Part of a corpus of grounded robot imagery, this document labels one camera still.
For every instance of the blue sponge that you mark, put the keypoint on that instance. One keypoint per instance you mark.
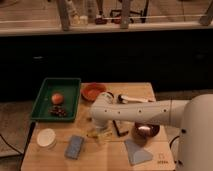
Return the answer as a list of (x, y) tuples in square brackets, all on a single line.
[(74, 147)]

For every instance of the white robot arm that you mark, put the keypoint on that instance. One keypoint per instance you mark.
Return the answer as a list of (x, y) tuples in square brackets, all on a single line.
[(193, 117)]

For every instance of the dark grape bunch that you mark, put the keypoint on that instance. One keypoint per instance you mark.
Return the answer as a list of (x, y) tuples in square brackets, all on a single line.
[(58, 111)]

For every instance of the grey blue cloth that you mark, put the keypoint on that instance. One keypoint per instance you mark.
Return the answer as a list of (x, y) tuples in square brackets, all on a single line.
[(136, 154)]

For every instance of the yellow banana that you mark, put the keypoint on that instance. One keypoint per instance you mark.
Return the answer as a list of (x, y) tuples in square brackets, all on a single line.
[(100, 135)]

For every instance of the dark purple bowl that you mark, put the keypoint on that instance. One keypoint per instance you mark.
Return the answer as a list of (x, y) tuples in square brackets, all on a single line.
[(147, 130)]

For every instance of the green plastic tray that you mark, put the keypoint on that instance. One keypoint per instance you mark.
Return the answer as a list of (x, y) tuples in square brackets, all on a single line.
[(68, 87)]

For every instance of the orange bowl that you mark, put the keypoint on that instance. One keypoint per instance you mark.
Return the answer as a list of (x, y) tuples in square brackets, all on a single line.
[(91, 91)]

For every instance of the orange fruit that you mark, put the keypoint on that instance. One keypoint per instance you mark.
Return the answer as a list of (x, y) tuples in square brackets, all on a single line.
[(57, 98)]

